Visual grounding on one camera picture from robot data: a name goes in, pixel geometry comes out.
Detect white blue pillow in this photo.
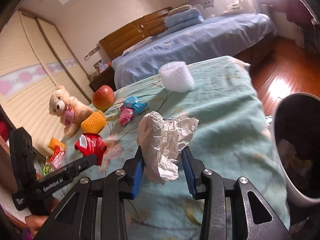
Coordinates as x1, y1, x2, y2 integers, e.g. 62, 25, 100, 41
122, 36, 159, 56

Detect green drink pouch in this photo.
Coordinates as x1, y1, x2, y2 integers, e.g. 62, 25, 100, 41
42, 164, 53, 176

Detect pink red snack wrapper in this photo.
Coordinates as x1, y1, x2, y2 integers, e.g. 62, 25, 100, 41
49, 145, 65, 171

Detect dark wooden nightstand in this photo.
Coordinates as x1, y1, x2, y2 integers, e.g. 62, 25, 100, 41
89, 67, 117, 92

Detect white sliding wardrobe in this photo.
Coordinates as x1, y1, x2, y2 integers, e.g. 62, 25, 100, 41
1, 11, 93, 157

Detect framed photo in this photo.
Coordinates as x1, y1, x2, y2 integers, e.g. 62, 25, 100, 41
93, 60, 111, 74

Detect white paper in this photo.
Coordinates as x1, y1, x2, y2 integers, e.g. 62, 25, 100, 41
137, 111, 199, 185

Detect white foam fruit net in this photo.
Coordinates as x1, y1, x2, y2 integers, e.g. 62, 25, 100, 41
158, 61, 194, 93

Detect folded blue quilts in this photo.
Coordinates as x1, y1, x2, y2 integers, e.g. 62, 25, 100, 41
164, 4, 203, 28

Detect red yellow apple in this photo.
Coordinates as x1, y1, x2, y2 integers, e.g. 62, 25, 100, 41
92, 85, 115, 112

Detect dark red hanging coat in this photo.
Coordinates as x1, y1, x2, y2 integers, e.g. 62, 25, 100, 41
280, 0, 318, 27

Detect wooden headboard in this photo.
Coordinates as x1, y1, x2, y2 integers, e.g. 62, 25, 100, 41
99, 7, 172, 61

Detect red snack bag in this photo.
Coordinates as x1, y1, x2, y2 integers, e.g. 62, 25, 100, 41
74, 133, 107, 166

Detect person's left hand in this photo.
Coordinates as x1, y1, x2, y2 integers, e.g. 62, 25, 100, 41
25, 215, 48, 237

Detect pink plastic package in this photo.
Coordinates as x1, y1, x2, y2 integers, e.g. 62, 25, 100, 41
118, 107, 134, 126

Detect blue bed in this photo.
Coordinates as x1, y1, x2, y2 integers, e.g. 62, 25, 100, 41
111, 13, 277, 89

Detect light green floral bedsheet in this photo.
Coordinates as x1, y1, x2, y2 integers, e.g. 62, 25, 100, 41
53, 55, 291, 240

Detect blue plastic package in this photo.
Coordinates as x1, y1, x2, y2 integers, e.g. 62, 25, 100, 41
123, 96, 149, 115

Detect cream teddy bear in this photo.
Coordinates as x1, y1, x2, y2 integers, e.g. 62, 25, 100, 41
49, 86, 94, 137

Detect black trash bin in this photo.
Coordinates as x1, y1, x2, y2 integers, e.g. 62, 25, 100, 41
272, 92, 319, 207

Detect orange foam fruit net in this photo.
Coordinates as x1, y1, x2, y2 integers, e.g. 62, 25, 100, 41
81, 110, 107, 134

